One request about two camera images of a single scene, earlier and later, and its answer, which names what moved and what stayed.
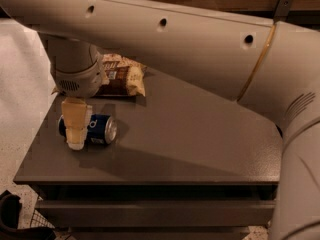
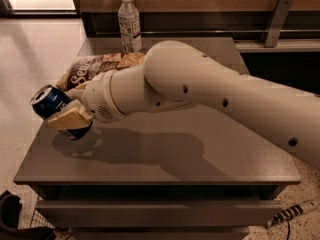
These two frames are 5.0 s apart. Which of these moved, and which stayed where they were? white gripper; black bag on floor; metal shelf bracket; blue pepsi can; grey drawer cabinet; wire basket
Moved: blue pepsi can; white gripper
Stayed: black bag on floor; grey drawer cabinet; metal shelf bracket; wire basket
